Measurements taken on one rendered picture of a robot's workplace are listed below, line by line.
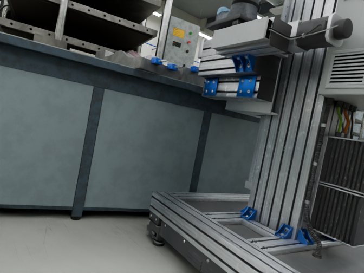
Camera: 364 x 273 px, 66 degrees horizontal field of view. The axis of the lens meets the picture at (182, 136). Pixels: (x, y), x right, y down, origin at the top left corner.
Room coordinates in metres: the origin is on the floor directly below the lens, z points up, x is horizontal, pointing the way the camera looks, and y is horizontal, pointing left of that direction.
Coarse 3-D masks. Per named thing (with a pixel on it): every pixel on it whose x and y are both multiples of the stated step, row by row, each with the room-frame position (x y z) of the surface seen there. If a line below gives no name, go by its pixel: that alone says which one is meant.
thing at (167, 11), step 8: (168, 0) 2.30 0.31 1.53; (8, 8) 2.39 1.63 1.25; (168, 8) 2.30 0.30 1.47; (8, 16) 2.40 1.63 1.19; (168, 16) 2.31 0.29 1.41; (144, 24) 2.93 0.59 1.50; (160, 32) 2.31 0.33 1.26; (160, 40) 2.30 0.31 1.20; (136, 48) 2.91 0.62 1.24; (160, 48) 2.30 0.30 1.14; (160, 56) 2.31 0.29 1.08
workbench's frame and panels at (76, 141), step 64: (0, 64) 1.19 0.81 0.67; (64, 64) 1.30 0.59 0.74; (0, 128) 1.21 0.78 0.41; (64, 128) 1.32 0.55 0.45; (128, 128) 1.46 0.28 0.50; (192, 128) 1.63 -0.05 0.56; (256, 128) 1.85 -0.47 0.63; (0, 192) 1.23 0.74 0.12; (64, 192) 1.35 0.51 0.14; (128, 192) 1.49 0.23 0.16; (192, 192) 1.67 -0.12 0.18
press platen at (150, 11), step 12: (72, 0) 2.60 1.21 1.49; (96, 0) 2.49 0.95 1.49; (108, 0) 2.44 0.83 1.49; (120, 0) 2.39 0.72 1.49; (132, 0) 2.34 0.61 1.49; (144, 0) 2.31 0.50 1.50; (156, 0) 2.36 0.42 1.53; (108, 12) 2.75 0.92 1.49; (120, 12) 2.68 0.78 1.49; (132, 12) 2.63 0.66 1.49; (144, 12) 2.57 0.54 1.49
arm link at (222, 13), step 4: (220, 8) 1.68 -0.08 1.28; (224, 8) 1.67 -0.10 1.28; (228, 8) 1.68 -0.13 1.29; (220, 12) 1.68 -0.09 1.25; (224, 12) 1.67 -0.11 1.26; (228, 12) 1.68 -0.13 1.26; (216, 16) 1.70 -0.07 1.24; (220, 16) 1.67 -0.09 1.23; (224, 16) 1.67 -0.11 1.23; (216, 20) 1.69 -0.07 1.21
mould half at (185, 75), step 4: (180, 68) 1.62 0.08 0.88; (184, 68) 1.60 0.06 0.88; (188, 68) 1.61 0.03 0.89; (180, 72) 1.62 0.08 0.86; (184, 72) 1.60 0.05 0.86; (188, 72) 1.61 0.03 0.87; (192, 72) 1.62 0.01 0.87; (180, 76) 1.61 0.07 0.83; (184, 76) 1.60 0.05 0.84; (188, 76) 1.61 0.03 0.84; (192, 76) 1.62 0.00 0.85; (196, 76) 1.63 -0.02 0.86; (200, 76) 1.65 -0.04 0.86; (184, 80) 1.60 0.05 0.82; (188, 80) 1.62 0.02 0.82; (192, 80) 1.63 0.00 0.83; (196, 80) 1.64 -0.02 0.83; (200, 80) 1.65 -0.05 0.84; (200, 84) 1.65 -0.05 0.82
